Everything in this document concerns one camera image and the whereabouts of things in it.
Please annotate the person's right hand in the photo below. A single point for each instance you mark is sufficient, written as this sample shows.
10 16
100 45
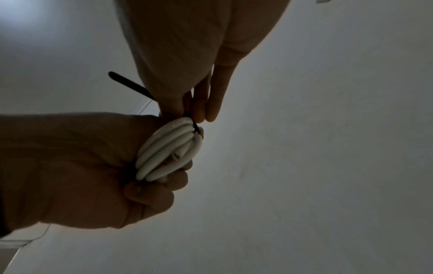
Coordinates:
186 40

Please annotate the person's left hand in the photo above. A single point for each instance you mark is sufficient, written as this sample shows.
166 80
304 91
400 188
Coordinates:
74 171

